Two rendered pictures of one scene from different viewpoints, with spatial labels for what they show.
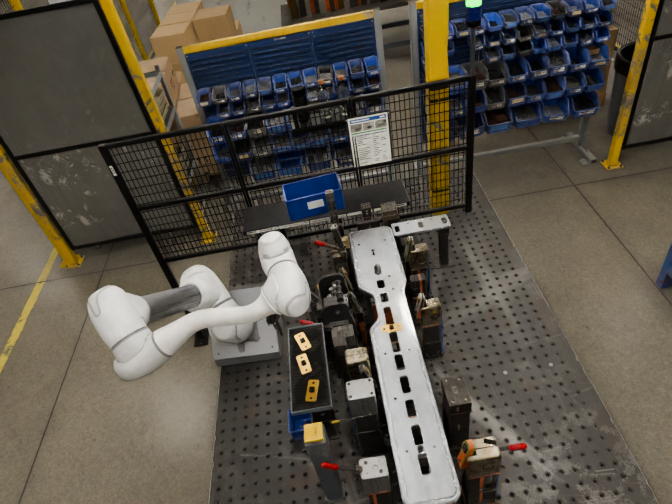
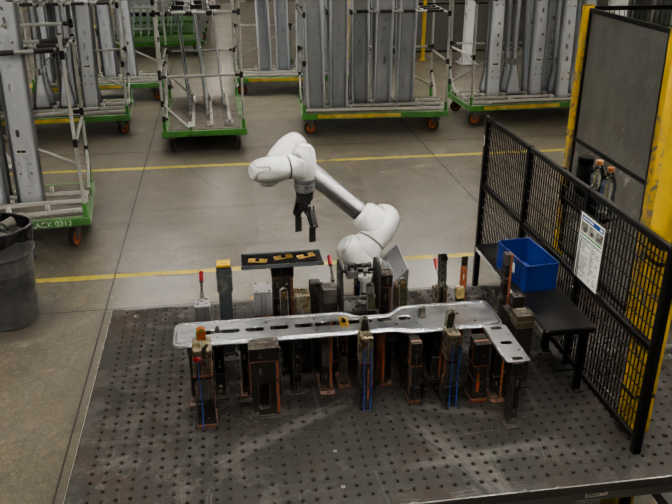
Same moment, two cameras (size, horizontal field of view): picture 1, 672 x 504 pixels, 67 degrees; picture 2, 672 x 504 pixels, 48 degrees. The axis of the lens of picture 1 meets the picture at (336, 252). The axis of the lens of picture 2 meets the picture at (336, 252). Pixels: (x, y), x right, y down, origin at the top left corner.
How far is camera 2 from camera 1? 301 cm
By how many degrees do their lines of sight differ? 67
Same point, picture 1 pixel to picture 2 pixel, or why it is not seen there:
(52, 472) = not seen: hidden behind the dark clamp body
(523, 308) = (432, 478)
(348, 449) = not seen: hidden behind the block
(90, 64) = (643, 88)
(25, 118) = (594, 109)
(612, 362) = not seen: outside the picture
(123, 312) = (282, 146)
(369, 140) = (588, 251)
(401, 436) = (230, 324)
